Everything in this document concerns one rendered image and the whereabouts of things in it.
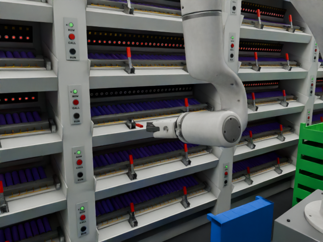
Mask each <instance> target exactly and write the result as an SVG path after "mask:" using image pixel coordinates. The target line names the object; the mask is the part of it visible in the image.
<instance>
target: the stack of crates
mask: <svg viewBox="0 0 323 242"><path fill-rule="evenodd" d="M304 139H305V140H307V141H304ZM317 189H319V190H322V191H323V122H322V123H318V124H314V125H309V126H306V123H303V122H302V123H300V129H299V139H298V152H297V162H296V172H295V181H294V191H293V201H292V207H293V206H295V205H296V204H298V203H299V202H300V201H302V200H303V199H304V198H306V197H307V196H309V195H310V194H311V193H313V192H314V191H316V190H317Z"/></svg>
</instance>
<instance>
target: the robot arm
mask: <svg viewBox="0 0 323 242"><path fill-rule="evenodd" d="M290 1H291V3H292V4H293V6H294V7H295V8H296V10H297V11H298V13H299V14H300V16H301V17H302V18H303V20H304V21H305V23H306V24H307V26H308V27H309V29H310V31H311V32H312V34H313V36H314V39H315V41H316V43H317V46H318V48H319V51H320V54H321V57H322V60H323V0H290ZM180 2H181V13H182V24H183V34H184V44H185V54H186V66H187V70H188V73H189V75H190V76H191V77H192V78H194V79H197V80H202V81H207V82H210V83H211V84H213V85H214V86H215V88H216V89H217V91H218V93H219V96H220V101H221V110H217V111H206V112H185V113H183V114H182V115H180V116H179V117H178V118H175V119H167V120H162V121H155V122H147V125H146V131H147V132H152V133H154V134H153V137H155V138H179V139H180V140H181V141H182V142H184V143H189V144H197V145H209V146H218V147H226V148H231V147H234V146H235V145H236V144H237V143H238V142H239V140H240V138H241V135H242V133H243V132H244V130H245V129H246V126H247V122H248V104H247V95H246V91H245V88H244V85H243V83H242V81H241V80H240V78H239V77H238V76H237V75H236V73H235V72H234V71H233V70H232V69H231V68H230V67H229V66H228V65H227V64H226V62H225V59H224V42H223V21H222V2H221V0H180ZM304 216H305V218H306V220H307V221H308V222H309V223H310V224H311V225H312V226H313V227H314V228H315V229H316V230H318V231H319V232H321V233H323V196H322V200H318V201H313V202H310V203H308V204H307V205H306V206H305V209H304Z"/></svg>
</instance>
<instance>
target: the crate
mask: <svg viewBox="0 0 323 242"><path fill-rule="evenodd" d="M273 206H274V203H273V202H271V201H269V200H267V199H265V198H263V197H261V196H256V199H255V201H253V202H250V203H247V204H245V205H242V206H239V207H236V208H233V209H231V210H228V211H225V212H223V213H220V214H218V215H213V214H212V213H209V214H207V219H208V220H209V221H211V242H270V241H271V233H272V221H273Z"/></svg>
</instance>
